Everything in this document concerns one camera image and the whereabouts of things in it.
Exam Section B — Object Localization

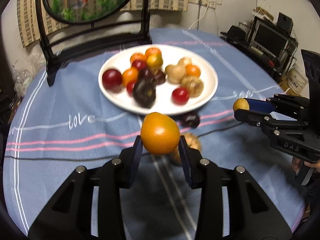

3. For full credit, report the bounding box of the orange fruit near finger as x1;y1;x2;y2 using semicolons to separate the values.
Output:
185;64;201;77

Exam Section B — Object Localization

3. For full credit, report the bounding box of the wall power strip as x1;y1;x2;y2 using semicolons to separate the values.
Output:
188;0;216;9

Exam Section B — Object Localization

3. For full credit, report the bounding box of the white oval plate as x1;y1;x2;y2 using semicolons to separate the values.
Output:
98;44;218;116

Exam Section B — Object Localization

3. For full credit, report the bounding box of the tan fruit behind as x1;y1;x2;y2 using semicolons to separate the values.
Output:
167;65;186;84

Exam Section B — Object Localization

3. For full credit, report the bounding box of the dark red plum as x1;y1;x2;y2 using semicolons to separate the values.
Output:
181;112;200;128

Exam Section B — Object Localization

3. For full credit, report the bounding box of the large red plum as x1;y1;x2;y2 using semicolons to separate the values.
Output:
102;68;123;93

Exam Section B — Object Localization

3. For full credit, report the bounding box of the dark purple mangosteen left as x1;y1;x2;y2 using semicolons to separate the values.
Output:
138;67;154;80

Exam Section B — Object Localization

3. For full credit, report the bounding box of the small olive yellow fruit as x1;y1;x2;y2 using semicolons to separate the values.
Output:
233;98;249;112

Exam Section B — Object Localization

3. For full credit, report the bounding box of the pale yellow longan fruit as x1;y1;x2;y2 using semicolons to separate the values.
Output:
177;57;192;67

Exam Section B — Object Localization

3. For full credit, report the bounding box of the beige checked curtain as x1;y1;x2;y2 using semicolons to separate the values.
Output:
17;0;191;48

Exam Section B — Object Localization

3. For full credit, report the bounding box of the round goldfish screen ornament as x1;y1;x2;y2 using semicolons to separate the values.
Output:
35;0;152;86

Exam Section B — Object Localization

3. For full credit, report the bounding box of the green-orange citrus fruit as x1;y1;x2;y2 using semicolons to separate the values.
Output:
147;54;163;70

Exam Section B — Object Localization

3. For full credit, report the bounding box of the black metal shelf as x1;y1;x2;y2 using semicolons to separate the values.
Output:
220;12;298;81

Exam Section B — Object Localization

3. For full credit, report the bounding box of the black speaker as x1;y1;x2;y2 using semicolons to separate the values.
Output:
277;12;293;35

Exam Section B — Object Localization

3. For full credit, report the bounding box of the dark purple mangosteen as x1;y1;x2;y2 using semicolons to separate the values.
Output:
138;67;154;80
132;78;156;108

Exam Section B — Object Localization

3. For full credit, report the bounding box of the small orange tangerine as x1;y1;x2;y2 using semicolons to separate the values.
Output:
122;67;139;87

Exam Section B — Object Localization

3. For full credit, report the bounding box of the computer monitor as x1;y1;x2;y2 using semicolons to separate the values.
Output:
251;22;289;58

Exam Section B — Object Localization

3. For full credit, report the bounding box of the large orange tangerine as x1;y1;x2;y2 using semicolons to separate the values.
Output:
145;47;162;57

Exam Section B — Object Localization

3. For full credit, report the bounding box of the yellow-orange citrus fruit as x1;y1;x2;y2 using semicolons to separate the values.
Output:
140;112;180;155

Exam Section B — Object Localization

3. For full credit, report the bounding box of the small red plum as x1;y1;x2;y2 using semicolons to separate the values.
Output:
126;80;137;96

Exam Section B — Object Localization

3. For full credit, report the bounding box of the red plum right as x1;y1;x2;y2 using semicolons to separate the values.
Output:
171;87;189;105

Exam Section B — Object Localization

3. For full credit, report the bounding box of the person's right hand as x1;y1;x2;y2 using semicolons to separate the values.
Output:
291;157;320;175

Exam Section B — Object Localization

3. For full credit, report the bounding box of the white plastic bucket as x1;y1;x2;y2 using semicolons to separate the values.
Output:
286;68;307;94

